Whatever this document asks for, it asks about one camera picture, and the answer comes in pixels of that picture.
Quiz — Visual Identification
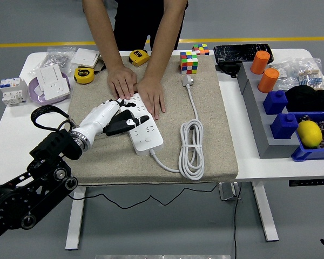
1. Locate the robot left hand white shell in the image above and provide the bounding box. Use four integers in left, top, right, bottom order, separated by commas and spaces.
78, 98, 150, 141

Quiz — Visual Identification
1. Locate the person's right hand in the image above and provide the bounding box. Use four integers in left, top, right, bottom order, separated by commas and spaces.
107, 64, 138, 100

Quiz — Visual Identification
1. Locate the person's left hand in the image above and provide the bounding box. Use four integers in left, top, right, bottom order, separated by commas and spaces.
136, 77, 167, 121

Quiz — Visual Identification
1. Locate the black plug adapter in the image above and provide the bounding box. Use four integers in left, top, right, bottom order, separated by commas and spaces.
112, 109, 136, 125

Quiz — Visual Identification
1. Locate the white power strip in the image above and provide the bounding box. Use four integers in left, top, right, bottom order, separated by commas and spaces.
118, 93, 164, 156

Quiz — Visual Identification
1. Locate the black plug cord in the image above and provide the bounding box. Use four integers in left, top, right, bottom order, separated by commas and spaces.
67, 183, 222, 210

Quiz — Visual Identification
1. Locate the large colourful puzzle cube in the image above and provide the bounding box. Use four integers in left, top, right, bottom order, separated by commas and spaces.
180, 51, 199, 75

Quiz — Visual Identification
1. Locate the grey-brown mat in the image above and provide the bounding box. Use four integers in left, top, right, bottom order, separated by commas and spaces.
67, 55, 239, 187

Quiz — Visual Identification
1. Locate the person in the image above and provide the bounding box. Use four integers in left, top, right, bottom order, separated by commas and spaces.
82, 0, 190, 51

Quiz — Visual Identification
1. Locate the black table control panel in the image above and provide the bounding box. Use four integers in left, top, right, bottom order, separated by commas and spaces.
288, 178, 324, 187

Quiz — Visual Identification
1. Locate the small colourful puzzle cube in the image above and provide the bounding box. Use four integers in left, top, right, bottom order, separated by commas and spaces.
192, 43, 211, 56

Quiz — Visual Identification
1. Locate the white table leg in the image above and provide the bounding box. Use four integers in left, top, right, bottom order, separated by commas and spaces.
65, 187, 87, 250
252, 181, 280, 242

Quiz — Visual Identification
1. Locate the clear bag of screws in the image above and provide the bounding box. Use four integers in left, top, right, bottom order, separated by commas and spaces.
28, 46, 77, 76

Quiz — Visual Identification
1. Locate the purple plate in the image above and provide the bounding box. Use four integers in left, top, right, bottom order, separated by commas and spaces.
28, 72, 71, 106

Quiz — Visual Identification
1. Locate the white circuit breaker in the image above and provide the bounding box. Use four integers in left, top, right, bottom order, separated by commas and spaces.
0, 77, 28, 107

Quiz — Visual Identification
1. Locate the blue plastic bin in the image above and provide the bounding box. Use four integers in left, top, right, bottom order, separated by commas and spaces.
291, 110, 324, 162

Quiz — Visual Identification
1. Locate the black wrapped tray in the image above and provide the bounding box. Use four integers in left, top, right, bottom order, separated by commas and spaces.
213, 43, 275, 65

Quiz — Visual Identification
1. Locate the grey stepped block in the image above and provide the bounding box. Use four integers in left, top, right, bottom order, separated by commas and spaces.
237, 61, 300, 159

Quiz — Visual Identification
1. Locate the orange cylinder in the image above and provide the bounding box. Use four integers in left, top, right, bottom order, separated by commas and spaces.
258, 67, 280, 94
250, 50, 271, 74

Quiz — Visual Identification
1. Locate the yellow lemon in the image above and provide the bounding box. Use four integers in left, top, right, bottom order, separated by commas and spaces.
296, 120, 323, 148

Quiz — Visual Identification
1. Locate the silver box under table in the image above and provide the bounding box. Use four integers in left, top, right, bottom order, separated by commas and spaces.
218, 182, 241, 201

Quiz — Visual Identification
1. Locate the blue block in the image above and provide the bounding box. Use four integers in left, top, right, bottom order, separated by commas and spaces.
263, 90, 289, 115
270, 112, 299, 140

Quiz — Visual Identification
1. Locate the clear bag of small parts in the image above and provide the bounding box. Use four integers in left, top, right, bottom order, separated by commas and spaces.
269, 60, 300, 91

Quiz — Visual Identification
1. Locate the black cloth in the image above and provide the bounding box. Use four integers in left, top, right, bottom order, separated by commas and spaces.
285, 85, 324, 113

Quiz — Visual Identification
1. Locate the clear bag of resistors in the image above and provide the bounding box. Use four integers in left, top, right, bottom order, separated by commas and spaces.
296, 57, 324, 91

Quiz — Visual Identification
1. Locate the white power strip cable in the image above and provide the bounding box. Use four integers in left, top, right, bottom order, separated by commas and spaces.
150, 74, 205, 180

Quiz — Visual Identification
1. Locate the yellow tape measure with strap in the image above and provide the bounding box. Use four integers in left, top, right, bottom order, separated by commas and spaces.
73, 63, 106, 84

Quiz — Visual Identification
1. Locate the white square switch panel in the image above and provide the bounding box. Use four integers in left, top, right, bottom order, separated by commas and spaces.
70, 47, 100, 68

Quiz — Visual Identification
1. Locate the white wall socket panel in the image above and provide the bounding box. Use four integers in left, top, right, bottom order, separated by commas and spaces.
42, 78, 71, 101

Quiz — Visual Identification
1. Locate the white rocker switch panel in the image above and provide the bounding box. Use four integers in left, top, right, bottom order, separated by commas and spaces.
39, 64, 64, 85

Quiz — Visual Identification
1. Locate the black hanging cable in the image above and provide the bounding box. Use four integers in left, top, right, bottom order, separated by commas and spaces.
233, 182, 242, 259

